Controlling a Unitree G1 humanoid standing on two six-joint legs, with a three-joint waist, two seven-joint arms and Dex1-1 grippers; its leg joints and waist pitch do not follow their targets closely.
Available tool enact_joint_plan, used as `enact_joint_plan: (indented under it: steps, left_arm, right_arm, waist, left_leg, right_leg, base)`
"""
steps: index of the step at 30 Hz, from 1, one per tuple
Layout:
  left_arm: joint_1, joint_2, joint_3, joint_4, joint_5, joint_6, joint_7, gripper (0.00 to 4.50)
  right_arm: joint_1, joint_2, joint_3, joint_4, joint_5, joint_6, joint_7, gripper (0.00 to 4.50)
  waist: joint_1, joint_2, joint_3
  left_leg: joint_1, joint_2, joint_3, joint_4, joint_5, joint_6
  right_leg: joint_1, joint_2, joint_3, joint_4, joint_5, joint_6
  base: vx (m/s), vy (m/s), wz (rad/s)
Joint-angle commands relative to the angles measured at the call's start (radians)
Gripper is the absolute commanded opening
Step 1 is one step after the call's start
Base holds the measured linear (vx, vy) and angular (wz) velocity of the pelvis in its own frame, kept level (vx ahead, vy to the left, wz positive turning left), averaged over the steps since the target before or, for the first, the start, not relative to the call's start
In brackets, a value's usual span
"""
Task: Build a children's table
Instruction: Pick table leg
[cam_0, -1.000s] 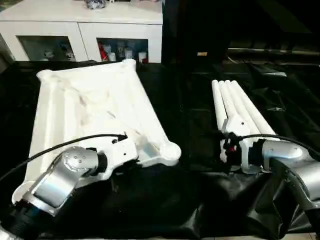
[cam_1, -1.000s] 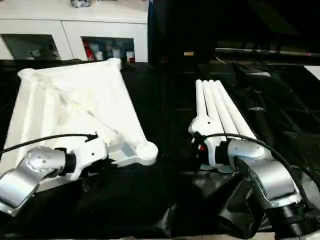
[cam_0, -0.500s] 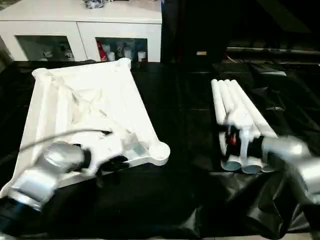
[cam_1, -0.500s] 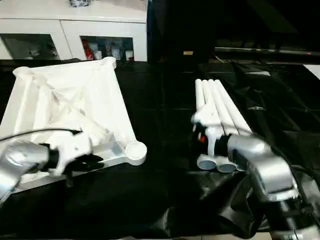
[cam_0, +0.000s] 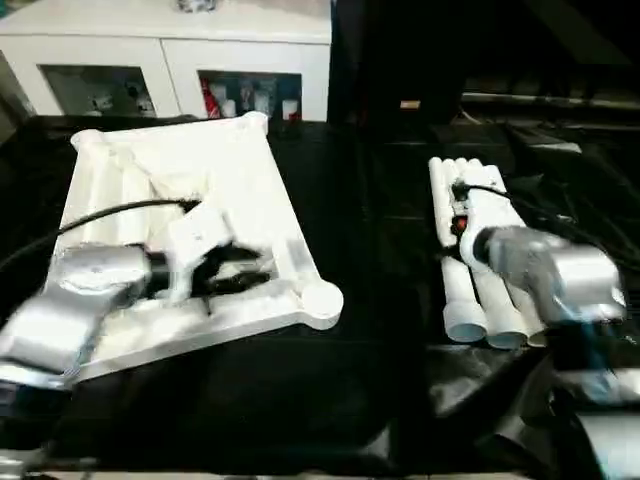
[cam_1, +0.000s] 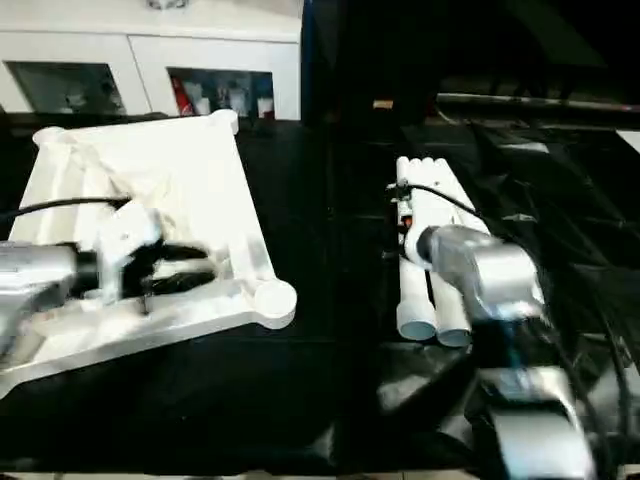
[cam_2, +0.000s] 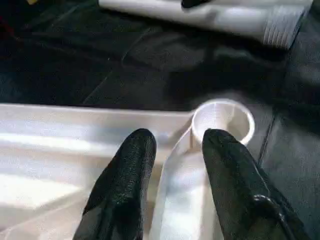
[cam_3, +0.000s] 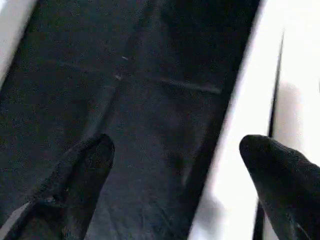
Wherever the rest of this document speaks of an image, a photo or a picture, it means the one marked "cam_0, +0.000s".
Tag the white plastic table leg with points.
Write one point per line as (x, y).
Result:
(506, 210)
(495, 305)
(517, 312)
(462, 300)

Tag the white plastic table top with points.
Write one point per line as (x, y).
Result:
(240, 165)

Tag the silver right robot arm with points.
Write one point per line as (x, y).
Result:
(575, 270)

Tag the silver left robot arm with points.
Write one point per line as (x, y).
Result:
(100, 270)

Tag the black mat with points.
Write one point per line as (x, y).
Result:
(375, 250)

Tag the white mug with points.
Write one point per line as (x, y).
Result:
(227, 107)

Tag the red bottle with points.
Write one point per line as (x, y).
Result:
(210, 97)

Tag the black box with orange label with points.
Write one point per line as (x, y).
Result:
(390, 50)

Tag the white cabinet with glass doors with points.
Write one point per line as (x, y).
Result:
(165, 50)

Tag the small grey metallic object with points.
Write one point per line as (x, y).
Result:
(197, 4)

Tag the grey curtain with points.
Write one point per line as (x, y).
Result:
(10, 95)

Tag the grey metal rail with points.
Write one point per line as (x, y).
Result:
(550, 100)

